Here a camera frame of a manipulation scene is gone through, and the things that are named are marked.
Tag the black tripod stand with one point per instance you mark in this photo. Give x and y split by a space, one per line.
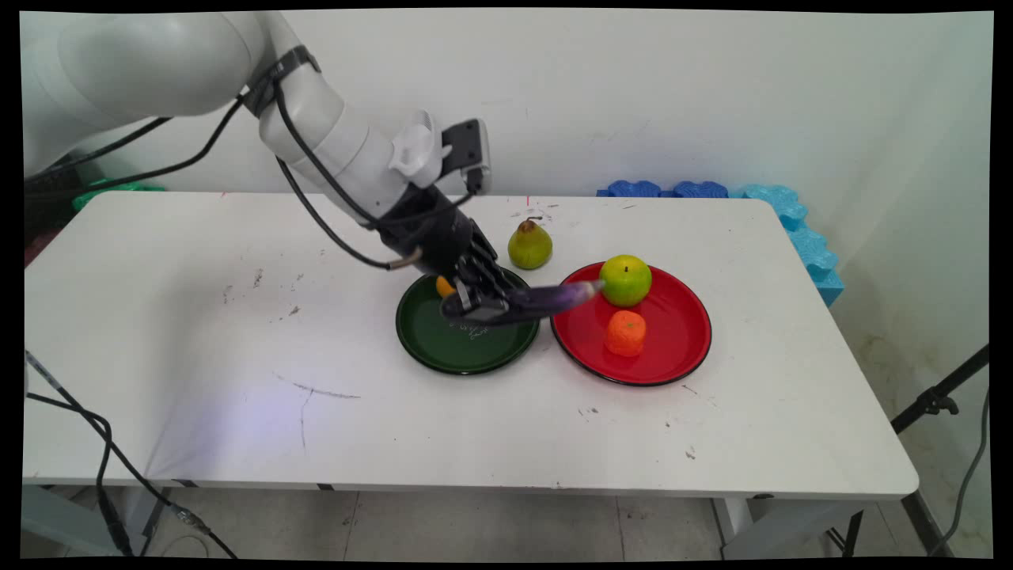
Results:
934 402

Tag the red plate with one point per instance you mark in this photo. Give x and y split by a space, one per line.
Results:
665 348

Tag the dark blue foam mat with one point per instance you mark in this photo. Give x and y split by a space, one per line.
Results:
633 189
700 190

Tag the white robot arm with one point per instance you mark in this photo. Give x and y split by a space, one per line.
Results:
174 59

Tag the orange toy tangerine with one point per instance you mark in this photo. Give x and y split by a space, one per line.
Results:
626 333

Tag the dark green plate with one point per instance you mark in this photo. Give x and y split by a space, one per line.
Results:
463 348

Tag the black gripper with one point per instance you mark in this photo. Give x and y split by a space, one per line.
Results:
431 229

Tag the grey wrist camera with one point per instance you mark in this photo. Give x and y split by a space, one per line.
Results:
468 150

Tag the green toy pear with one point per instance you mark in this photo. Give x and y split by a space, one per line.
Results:
529 245

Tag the white table leg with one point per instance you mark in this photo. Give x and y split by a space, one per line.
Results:
760 526
150 518

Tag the green toy apple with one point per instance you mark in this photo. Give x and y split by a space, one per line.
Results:
625 281

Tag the orange toy mango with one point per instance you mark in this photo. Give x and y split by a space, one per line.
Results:
445 286

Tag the light blue foam mat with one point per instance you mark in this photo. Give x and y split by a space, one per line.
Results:
811 249

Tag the purple toy eggplant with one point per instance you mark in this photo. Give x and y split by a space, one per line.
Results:
546 299

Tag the green plastic object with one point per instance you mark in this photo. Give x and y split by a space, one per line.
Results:
119 190

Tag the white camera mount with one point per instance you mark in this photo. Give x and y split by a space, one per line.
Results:
415 150

